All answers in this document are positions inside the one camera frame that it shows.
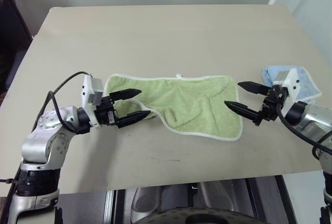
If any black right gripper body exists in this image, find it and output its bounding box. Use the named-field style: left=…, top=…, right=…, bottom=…
left=259, top=85, right=289, bottom=125

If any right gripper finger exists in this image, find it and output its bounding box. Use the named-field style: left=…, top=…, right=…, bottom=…
left=223, top=100, right=262, bottom=127
left=237, top=80, right=271, bottom=96

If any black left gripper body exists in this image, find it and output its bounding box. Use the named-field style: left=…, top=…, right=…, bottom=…
left=94, top=95, right=119, bottom=128

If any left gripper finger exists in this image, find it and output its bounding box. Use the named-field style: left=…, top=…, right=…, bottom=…
left=116, top=110, right=152, bottom=129
left=109, top=88, right=142, bottom=102

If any green towel with white trim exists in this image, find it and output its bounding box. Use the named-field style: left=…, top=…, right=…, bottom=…
left=103, top=73, right=244, bottom=143

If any folded blue towel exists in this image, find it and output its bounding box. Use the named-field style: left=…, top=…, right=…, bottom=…
left=261, top=64, right=323, bottom=105

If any dark grey rounded shell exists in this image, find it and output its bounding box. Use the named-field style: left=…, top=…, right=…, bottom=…
left=129, top=179, right=250, bottom=224

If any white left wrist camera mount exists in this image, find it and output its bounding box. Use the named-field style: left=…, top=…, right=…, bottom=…
left=80, top=74, right=108, bottom=128

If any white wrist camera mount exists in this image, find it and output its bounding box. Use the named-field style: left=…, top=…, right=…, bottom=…
left=80, top=74, right=108, bottom=128
left=271, top=68, right=302, bottom=116

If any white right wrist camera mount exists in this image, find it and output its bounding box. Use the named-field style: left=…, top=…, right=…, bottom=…
left=271, top=68, right=302, bottom=116

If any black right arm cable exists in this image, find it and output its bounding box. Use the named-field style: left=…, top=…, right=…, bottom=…
left=275, top=101, right=332, bottom=155

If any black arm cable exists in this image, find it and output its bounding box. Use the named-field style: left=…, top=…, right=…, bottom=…
left=275, top=101, right=332, bottom=155
left=32, top=71, right=94, bottom=134

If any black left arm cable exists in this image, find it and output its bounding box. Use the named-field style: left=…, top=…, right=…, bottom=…
left=32, top=71, right=94, bottom=134

